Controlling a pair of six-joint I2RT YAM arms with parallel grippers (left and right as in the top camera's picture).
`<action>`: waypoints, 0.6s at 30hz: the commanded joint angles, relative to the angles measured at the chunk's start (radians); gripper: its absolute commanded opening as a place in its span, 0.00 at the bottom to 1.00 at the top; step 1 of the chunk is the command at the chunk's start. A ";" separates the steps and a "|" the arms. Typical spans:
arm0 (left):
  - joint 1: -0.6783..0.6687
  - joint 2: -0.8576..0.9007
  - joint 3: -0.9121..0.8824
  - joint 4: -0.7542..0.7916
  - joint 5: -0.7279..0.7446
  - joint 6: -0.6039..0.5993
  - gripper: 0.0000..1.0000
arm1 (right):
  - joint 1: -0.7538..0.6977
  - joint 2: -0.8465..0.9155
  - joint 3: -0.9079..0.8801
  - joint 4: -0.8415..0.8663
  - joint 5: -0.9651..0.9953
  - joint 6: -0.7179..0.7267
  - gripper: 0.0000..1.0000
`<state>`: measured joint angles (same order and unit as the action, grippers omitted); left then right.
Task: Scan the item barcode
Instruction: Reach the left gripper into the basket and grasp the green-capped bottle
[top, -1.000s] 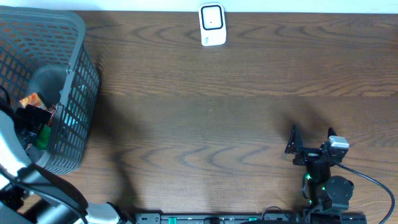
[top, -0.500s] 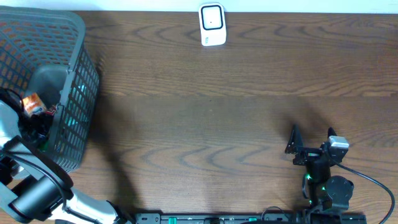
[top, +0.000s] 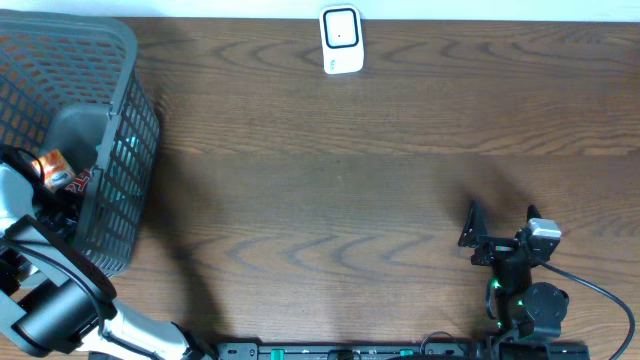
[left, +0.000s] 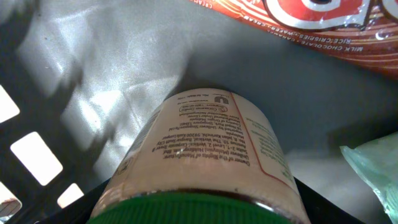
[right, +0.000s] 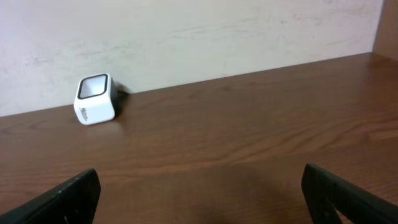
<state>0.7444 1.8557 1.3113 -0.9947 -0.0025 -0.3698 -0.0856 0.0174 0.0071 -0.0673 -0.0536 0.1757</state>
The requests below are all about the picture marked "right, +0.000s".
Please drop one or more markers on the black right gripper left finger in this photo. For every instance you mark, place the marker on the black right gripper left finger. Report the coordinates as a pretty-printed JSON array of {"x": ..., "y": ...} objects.
[{"x": 73, "y": 201}]

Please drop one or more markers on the white barcode scanner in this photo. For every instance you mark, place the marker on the white barcode scanner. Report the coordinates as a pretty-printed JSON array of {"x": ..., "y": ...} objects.
[{"x": 96, "y": 99}]

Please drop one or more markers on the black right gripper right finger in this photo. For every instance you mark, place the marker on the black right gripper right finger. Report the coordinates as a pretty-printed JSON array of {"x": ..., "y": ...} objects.
[{"x": 326, "y": 195}]

